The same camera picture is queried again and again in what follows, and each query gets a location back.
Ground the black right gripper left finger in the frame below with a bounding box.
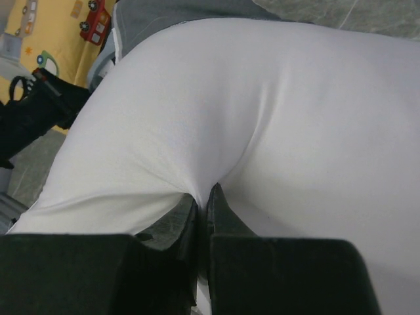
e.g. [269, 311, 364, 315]
[1, 194, 198, 314]

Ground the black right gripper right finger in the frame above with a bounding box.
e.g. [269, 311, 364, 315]
[207, 185, 381, 314]

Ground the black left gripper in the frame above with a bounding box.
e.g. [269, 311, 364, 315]
[1, 68, 91, 169]

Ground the grey striped pillowcase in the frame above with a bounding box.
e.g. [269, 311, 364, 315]
[87, 0, 281, 91]

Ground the white pillow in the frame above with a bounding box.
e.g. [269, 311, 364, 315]
[11, 18, 419, 314]

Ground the yellow car-print pillow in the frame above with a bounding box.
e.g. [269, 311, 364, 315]
[0, 0, 116, 134]

